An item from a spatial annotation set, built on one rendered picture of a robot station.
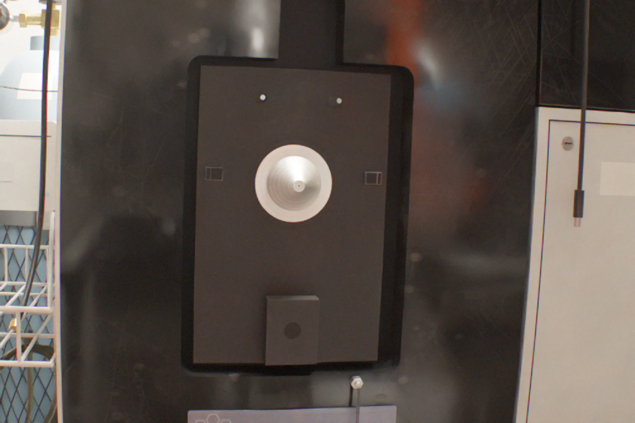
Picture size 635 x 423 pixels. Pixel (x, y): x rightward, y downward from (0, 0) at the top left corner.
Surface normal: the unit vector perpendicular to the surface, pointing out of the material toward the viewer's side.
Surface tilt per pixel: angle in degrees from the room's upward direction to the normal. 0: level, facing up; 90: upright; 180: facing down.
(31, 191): 90
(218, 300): 90
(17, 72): 63
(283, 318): 90
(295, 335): 90
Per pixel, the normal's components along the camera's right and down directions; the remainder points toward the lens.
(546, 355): 0.17, 0.07
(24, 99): -0.08, -0.18
